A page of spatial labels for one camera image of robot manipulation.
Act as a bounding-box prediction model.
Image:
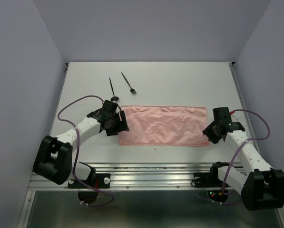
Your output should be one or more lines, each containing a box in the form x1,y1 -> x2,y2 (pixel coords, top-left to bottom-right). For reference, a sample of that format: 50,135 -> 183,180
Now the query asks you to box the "black spoon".
109,78 -> 119,102

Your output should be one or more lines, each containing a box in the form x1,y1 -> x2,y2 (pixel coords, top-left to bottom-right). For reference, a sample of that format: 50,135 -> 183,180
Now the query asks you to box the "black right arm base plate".
191,162 -> 229,188

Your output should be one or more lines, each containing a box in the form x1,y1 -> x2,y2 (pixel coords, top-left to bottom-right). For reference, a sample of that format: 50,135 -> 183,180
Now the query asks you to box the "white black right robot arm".
194,107 -> 284,211

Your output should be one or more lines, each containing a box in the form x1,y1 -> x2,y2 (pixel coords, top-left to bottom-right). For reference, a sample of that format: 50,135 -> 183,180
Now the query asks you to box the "pink satin napkin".
118,106 -> 209,147

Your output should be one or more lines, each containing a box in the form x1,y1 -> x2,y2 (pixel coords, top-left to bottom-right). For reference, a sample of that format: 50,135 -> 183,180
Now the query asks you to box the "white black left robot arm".
32,100 -> 129,185

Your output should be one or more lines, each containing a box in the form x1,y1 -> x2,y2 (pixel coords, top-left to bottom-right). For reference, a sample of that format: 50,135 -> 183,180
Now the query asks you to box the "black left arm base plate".
68,173 -> 111,189

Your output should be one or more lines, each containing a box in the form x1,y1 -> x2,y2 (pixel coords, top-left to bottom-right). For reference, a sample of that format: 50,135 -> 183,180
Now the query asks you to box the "aluminium frame rail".
27,162 -> 281,190

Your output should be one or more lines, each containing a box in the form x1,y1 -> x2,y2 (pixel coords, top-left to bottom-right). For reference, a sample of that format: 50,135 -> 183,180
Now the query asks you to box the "black fork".
121,72 -> 137,95

